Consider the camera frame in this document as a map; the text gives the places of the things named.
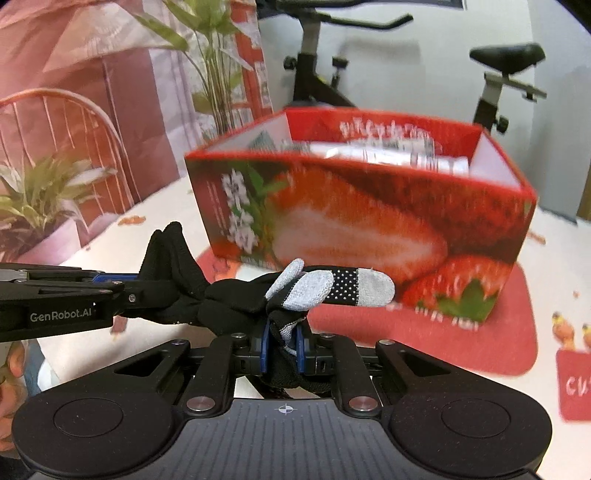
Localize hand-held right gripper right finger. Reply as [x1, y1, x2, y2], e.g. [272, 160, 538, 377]
[294, 327, 452, 415]

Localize red strawberry print cardboard box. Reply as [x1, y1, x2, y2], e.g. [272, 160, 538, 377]
[185, 108, 539, 326]

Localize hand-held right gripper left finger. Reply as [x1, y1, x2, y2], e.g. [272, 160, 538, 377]
[113, 323, 271, 417]

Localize black and grey knit glove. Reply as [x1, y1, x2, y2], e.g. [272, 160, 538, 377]
[139, 222, 397, 398]

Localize pink plant print backdrop cloth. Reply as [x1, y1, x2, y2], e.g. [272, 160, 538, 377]
[0, 0, 288, 274]

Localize white plastic packet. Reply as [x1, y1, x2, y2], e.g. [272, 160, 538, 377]
[310, 140, 471, 177]

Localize person's left hand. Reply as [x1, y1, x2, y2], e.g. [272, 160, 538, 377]
[0, 340, 28, 457]

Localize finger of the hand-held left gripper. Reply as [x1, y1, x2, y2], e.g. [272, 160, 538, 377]
[90, 271, 142, 285]
[111, 281, 160, 322]

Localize black exercise bike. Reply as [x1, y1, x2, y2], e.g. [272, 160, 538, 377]
[256, 0, 548, 136]

